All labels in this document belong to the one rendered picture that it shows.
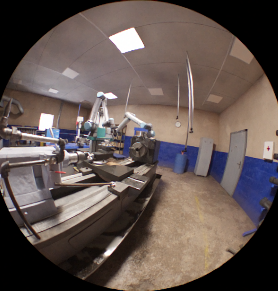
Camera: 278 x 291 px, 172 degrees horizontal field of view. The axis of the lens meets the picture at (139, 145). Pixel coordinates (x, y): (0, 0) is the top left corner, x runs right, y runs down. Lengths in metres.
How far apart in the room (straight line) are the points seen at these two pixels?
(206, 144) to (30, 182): 4.92
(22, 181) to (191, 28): 2.65
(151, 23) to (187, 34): 0.68
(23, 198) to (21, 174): 0.11
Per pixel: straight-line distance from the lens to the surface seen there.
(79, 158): 0.68
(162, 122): 5.13
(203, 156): 4.69
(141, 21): 2.24
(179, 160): 4.30
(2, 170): 0.40
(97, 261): 0.91
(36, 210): 0.58
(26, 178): 0.55
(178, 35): 2.33
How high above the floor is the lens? 1.28
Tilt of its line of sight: 4 degrees down
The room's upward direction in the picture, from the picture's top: 9 degrees clockwise
